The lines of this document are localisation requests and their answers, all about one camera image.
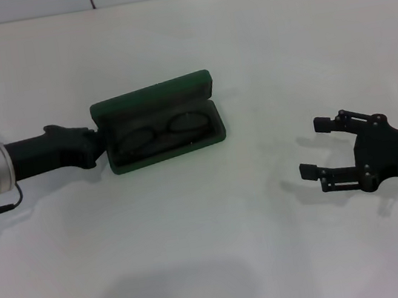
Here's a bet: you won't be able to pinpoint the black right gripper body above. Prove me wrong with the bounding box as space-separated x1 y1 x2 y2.
346 110 398 196

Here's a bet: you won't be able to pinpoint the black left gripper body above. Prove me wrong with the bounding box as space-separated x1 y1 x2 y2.
1 119 95 185

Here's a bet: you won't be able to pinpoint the black glasses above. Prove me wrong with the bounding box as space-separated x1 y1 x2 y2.
113 107 219 162

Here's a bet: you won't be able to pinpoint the green glasses case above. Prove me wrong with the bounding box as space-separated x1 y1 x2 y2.
85 66 232 179

